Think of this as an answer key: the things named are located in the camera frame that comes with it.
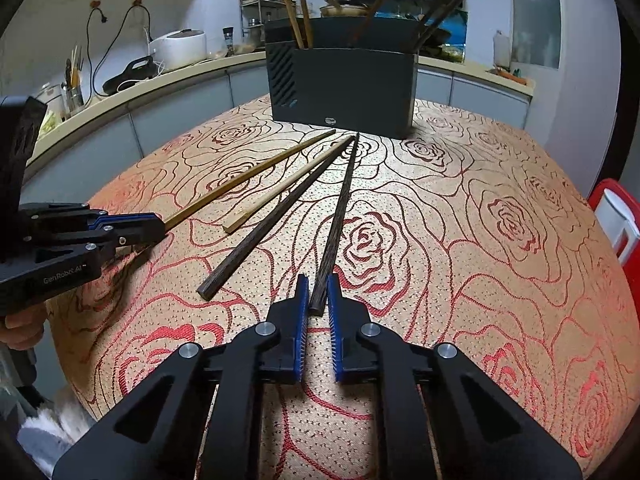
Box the dark green utensil holder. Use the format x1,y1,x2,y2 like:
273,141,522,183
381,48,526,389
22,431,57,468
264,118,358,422
264,16,420,140

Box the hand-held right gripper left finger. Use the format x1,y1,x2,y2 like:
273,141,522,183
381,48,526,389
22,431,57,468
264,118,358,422
52,274,310,480

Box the brass pot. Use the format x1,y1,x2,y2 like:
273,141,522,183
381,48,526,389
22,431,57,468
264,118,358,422
320,2,369,19

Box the white rice cooker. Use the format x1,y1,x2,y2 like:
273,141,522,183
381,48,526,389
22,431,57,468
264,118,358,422
149,30,207,72

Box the grey lower kitchen cabinets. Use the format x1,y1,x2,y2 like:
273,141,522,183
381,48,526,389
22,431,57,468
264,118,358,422
20,65,531,207

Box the metal spice rack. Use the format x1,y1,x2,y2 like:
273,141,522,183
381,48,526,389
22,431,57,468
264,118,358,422
237,0,293,54

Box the blue backsplash poster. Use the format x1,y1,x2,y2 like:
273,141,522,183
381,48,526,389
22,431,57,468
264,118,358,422
420,7,469,61

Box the white electric kettle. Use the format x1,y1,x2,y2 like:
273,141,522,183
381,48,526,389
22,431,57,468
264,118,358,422
597,192,640,266

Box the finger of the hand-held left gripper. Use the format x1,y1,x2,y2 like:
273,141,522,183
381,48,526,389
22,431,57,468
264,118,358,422
20,202,166,231
30,225,167,266

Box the black handheld appliance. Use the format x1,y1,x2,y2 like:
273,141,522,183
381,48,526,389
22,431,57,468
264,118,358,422
102,55,156,95

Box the glass jar with lid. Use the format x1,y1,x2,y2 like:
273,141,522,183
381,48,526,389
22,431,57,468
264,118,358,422
36,82,64,113

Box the clear plastic bottle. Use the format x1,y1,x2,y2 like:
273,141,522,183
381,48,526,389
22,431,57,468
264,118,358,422
492,30,511,66

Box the small orange item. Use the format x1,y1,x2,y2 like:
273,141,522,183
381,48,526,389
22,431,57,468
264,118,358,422
495,66,529,85

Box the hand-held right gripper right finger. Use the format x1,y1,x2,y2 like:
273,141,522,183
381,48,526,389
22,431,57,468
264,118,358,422
327,273,583,480

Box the beige kitchen counter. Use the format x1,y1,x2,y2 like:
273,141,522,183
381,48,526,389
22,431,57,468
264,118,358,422
25,50,536,167

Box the white fluffy garment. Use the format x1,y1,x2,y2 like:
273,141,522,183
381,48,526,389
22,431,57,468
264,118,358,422
17,387,98,466

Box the person's left hand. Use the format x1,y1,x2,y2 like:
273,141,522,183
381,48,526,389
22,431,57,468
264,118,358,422
0,302,48,352

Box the metal utensil jar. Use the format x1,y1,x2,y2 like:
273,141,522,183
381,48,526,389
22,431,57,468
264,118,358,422
60,45,86,116

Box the red plastic chair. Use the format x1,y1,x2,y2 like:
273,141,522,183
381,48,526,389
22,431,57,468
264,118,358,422
587,177,640,262

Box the curved light bamboo chopstick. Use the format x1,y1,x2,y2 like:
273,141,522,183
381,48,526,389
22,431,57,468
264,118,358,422
162,129,337,231

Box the black power cable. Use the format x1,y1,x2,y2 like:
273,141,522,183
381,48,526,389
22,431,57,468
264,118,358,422
92,4,152,92
86,6,110,97

